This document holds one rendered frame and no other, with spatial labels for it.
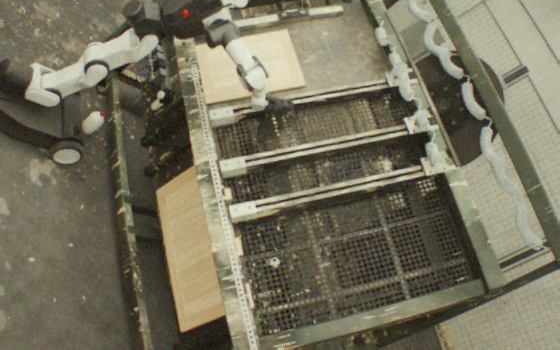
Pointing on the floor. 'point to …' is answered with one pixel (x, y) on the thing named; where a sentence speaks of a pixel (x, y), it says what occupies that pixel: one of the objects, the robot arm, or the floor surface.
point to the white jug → (93, 122)
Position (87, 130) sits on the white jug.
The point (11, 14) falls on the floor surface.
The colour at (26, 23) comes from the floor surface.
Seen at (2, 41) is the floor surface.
